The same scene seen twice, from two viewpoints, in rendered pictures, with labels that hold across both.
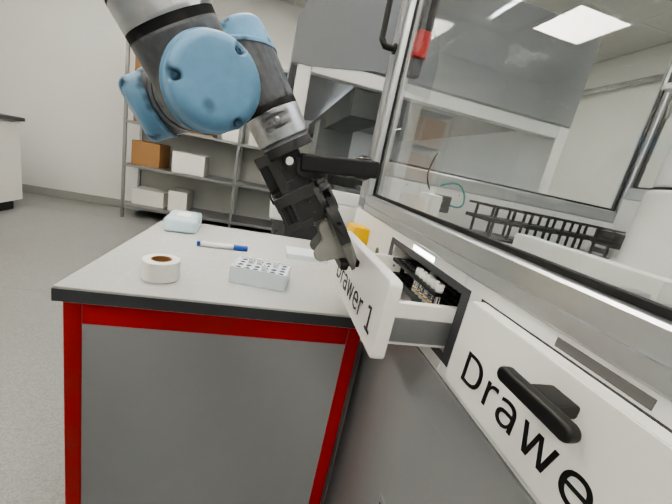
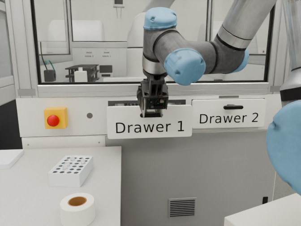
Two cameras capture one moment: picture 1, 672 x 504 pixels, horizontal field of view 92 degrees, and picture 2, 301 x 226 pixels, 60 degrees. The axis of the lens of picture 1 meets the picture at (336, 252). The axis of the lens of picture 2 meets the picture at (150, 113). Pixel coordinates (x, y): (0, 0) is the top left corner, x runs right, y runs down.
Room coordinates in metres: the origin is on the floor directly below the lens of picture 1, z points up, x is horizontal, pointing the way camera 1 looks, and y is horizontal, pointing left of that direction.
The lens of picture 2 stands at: (0.40, 0.81, 1.10)
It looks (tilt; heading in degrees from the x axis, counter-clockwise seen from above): 13 degrees down; 278
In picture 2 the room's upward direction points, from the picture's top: straight up
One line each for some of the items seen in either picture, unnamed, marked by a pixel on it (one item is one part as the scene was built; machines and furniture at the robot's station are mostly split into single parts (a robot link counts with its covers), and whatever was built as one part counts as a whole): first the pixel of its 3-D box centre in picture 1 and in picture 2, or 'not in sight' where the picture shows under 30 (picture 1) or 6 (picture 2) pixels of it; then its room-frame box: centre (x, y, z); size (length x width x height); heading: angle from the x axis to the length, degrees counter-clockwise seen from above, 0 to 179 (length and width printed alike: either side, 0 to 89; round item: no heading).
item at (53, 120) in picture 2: not in sight; (53, 120); (0.85, -0.01, 0.88); 0.04 x 0.03 x 0.04; 14
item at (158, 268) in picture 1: (161, 268); (77, 209); (0.62, 0.34, 0.78); 0.07 x 0.07 x 0.04
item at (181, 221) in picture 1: (184, 221); not in sight; (1.02, 0.50, 0.78); 0.15 x 0.10 x 0.04; 19
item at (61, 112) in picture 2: (355, 238); (56, 118); (0.86, -0.04, 0.88); 0.07 x 0.05 x 0.07; 14
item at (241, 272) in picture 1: (261, 272); (72, 170); (0.71, 0.16, 0.78); 0.12 x 0.08 x 0.04; 93
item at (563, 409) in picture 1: (546, 400); (232, 106); (0.23, -0.18, 0.91); 0.07 x 0.04 x 0.01; 14
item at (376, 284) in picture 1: (358, 280); (150, 121); (0.52, -0.05, 0.87); 0.29 x 0.02 x 0.11; 14
